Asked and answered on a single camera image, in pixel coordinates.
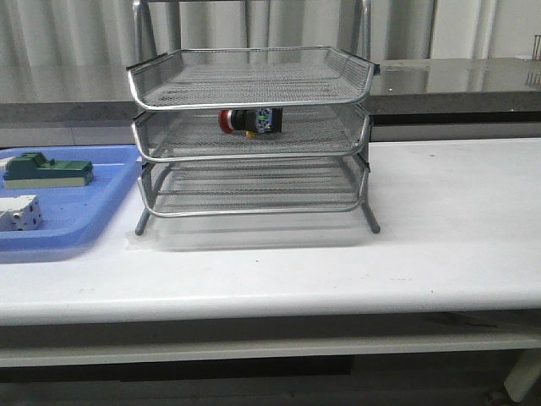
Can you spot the blue plastic tray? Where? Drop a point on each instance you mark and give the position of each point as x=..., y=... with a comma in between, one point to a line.
x=73, y=217

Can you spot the red emergency stop button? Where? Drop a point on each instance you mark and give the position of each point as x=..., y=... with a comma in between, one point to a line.
x=262, y=120

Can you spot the grey metal rack frame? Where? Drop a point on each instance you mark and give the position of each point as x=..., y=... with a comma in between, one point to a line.
x=144, y=35

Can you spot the green terminal block module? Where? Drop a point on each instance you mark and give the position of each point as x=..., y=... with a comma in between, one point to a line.
x=34, y=170

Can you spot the white table leg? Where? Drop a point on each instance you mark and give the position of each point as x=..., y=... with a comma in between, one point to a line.
x=523, y=375

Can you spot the grey stone counter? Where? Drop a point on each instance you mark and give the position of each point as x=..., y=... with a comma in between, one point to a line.
x=427, y=99

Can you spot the white circuit breaker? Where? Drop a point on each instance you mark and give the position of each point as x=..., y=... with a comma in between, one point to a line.
x=20, y=213

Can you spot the grey pleated curtain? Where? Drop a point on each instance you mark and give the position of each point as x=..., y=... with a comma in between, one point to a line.
x=77, y=33

